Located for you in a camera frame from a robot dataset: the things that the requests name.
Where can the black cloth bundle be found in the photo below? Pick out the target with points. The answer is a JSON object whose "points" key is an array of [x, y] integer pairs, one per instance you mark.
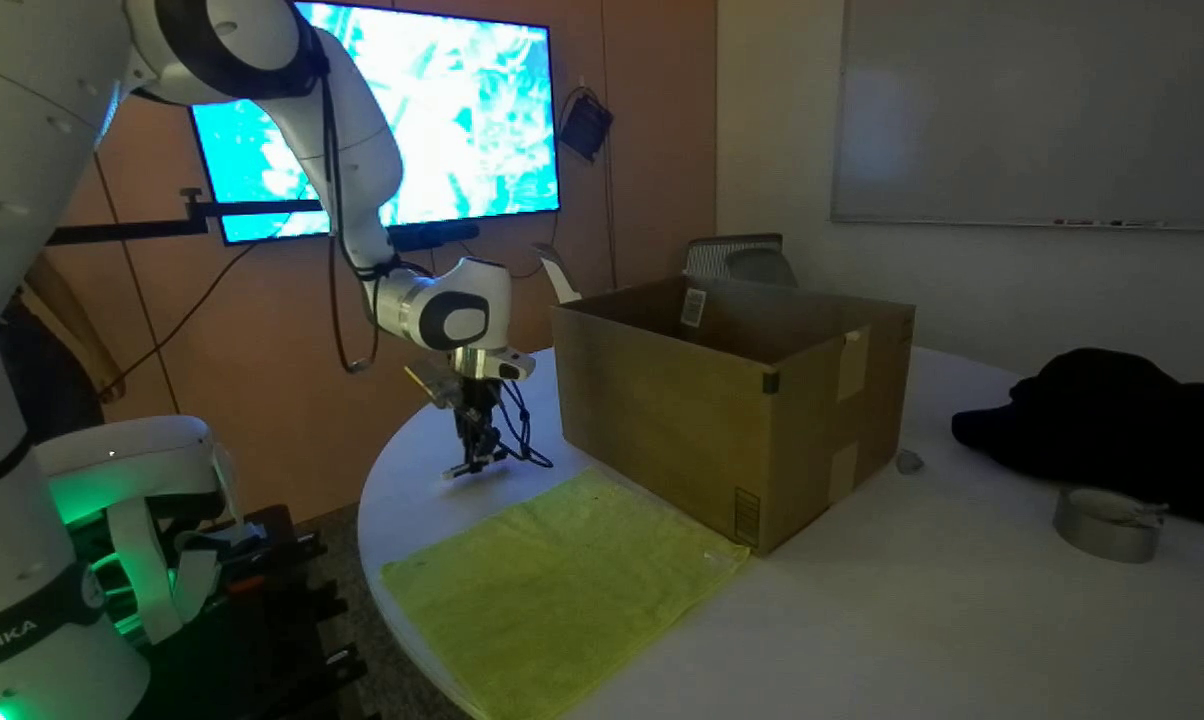
{"points": [[1106, 420]]}

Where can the grey chair back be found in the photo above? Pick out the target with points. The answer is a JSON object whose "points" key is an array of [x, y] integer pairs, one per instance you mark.
{"points": [[740, 259]]}

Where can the whiteboard on wall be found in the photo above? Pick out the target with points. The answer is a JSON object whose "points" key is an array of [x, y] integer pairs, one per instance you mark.
{"points": [[1020, 115]]}

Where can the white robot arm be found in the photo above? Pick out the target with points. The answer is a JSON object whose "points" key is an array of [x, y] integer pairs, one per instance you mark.
{"points": [[67, 71]]}

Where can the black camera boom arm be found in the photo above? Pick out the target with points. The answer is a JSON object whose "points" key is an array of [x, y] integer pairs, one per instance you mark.
{"points": [[189, 221]]}

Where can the small clear cap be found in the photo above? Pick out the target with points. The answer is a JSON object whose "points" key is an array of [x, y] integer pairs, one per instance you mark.
{"points": [[908, 462]]}

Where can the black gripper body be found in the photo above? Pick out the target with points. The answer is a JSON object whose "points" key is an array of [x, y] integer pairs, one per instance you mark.
{"points": [[487, 368]]}

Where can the yellow cloth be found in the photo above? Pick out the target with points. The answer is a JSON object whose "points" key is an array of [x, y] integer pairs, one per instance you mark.
{"points": [[546, 602]]}

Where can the open cardboard box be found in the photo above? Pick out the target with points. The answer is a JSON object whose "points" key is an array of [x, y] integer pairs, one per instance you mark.
{"points": [[747, 407]]}

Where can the grey tape roll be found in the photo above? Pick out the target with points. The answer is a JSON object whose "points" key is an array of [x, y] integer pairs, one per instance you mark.
{"points": [[1108, 526]]}

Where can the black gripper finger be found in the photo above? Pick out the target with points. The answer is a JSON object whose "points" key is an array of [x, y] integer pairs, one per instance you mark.
{"points": [[497, 445], [468, 434]]}

